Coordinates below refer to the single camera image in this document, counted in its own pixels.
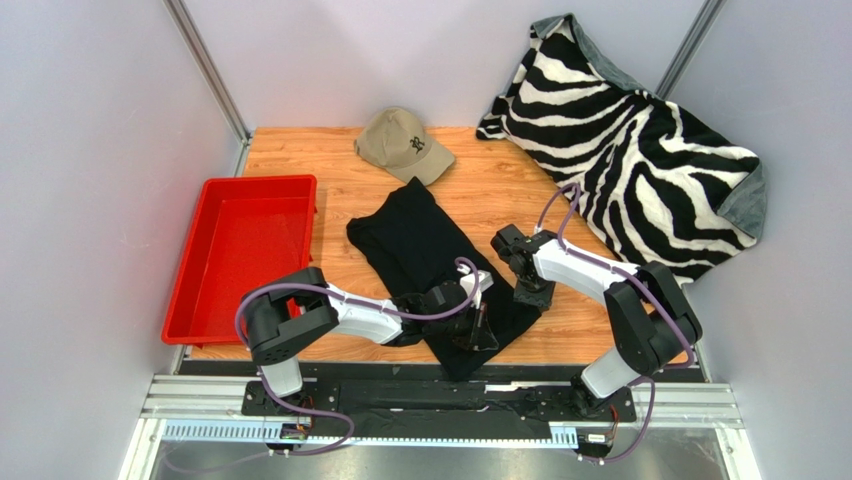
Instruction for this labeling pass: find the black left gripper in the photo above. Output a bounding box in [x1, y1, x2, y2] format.
[425, 298, 498, 351]

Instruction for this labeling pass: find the black t shirt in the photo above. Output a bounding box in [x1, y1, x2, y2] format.
[346, 178, 541, 349]

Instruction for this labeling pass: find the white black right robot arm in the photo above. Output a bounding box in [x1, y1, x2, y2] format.
[491, 224, 703, 418]

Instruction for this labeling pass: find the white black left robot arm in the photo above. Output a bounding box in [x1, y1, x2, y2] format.
[234, 257, 499, 400]

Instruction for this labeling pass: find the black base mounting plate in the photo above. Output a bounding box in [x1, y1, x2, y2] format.
[178, 359, 707, 441]

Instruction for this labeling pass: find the zebra print blanket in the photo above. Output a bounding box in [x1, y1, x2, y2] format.
[476, 14, 768, 283]

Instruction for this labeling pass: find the beige baseball cap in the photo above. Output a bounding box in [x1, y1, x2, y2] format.
[353, 107, 456, 186]

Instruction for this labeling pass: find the red plastic tray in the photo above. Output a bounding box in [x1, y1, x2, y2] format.
[161, 175, 317, 346]

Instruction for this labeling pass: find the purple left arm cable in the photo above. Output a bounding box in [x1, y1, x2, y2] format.
[163, 256, 482, 475]

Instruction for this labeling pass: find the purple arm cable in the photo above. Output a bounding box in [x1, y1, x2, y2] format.
[535, 183, 697, 465]
[163, 256, 482, 475]

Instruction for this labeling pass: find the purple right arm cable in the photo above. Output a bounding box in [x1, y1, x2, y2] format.
[535, 183, 697, 465]

